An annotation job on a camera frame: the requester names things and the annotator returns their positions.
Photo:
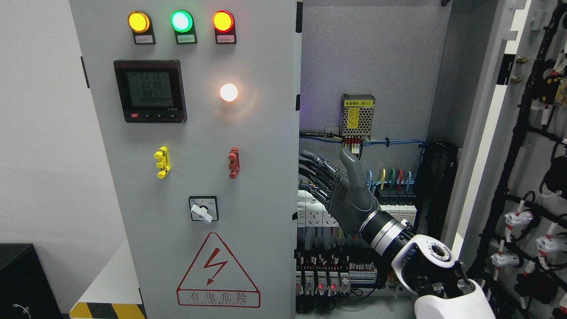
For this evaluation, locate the grey robot hand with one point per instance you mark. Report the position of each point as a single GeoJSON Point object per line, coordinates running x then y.
{"type": "Point", "coordinates": [344, 193]}

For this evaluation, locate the black wire harness right door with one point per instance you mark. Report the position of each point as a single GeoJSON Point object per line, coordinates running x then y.
{"type": "Point", "coordinates": [516, 240]}

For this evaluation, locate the red indicator light left door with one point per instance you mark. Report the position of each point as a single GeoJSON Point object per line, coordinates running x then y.
{"type": "Point", "coordinates": [224, 27]}

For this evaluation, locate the white rotary selector switch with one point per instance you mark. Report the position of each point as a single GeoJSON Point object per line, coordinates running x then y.
{"type": "Point", "coordinates": [203, 209]}

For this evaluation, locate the black digital power meter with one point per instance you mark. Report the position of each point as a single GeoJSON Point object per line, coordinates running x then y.
{"type": "Point", "coordinates": [151, 91]}

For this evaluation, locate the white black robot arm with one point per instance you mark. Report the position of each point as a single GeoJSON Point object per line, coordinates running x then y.
{"type": "Point", "coordinates": [426, 266]}

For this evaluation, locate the white platform hazard stripe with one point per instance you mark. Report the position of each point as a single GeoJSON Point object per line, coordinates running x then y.
{"type": "Point", "coordinates": [114, 294]}

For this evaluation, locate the white socket breaker row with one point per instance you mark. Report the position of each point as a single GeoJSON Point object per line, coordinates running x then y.
{"type": "Point", "coordinates": [312, 213]}

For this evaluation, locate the perforated metal power supply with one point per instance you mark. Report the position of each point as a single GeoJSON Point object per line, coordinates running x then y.
{"type": "Point", "coordinates": [357, 114]}

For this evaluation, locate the relay terminal row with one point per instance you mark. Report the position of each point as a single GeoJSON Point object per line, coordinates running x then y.
{"type": "Point", "coordinates": [335, 272]}

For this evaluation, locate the green indicator light left door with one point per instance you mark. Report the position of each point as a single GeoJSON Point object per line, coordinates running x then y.
{"type": "Point", "coordinates": [184, 28]}

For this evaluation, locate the black box lower left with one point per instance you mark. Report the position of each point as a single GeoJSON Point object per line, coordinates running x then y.
{"type": "Point", "coordinates": [24, 289]}

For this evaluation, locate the red electric hazard sticker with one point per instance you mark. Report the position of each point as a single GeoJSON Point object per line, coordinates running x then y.
{"type": "Point", "coordinates": [216, 278]}

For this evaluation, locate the yellow indicator light left door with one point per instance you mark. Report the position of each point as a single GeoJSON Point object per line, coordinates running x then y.
{"type": "Point", "coordinates": [141, 25]}

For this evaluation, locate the white indicator light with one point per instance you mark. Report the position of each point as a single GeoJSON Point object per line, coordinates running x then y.
{"type": "Point", "coordinates": [228, 92]}

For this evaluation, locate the yellow test terminal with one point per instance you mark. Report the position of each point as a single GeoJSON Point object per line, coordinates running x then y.
{"type": "Point", "coordinates": [162, 162]}

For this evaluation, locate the red test terminal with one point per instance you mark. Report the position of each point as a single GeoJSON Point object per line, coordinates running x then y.
{"type": "Point", "coordinates": [234, 162]}

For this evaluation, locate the grey cabinet door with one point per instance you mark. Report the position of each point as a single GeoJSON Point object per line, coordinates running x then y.
{"type": "Point", "coordinates": [488, 104]}
{"type": "Point", "coordinates": [256, 208]}

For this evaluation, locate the black surge protector block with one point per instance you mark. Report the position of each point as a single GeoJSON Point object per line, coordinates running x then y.
{"type": "Point", "coordinates": [399, 203]}

